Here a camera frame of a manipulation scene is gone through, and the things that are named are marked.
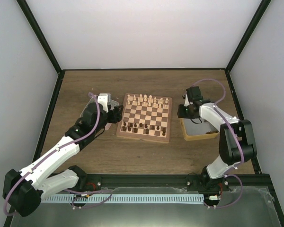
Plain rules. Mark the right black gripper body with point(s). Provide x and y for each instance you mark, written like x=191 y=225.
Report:
x=186 y=114

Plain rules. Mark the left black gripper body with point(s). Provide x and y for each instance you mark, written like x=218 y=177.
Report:
x=113 y=119

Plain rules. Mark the yellow rimmed metal tin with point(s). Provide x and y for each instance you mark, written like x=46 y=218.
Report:
x=192 y=131

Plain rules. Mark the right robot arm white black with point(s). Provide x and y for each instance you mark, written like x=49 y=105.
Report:
x=201 y=119

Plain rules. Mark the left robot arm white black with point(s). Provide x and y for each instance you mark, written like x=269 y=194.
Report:
x=25 y=189

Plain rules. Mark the wooden chess board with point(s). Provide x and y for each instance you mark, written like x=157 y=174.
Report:
x=146 y=113

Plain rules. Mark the pink rimmed metal tin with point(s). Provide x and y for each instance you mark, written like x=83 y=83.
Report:
x=89 y=114

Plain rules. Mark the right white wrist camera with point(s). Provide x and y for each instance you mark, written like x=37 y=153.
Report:
x=186 y=102

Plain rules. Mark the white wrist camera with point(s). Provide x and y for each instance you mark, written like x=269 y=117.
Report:
x=105 y=100
x=186 y=102

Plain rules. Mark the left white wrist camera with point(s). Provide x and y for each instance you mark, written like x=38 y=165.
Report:
x=105 y=100

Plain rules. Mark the black enclosure frame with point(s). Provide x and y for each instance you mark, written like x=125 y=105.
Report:
x=60 y=72

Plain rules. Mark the light blue slotted cable duct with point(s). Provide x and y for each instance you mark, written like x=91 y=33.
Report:
x=129 y=199

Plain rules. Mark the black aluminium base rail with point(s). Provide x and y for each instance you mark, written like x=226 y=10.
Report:
x=193 y=182

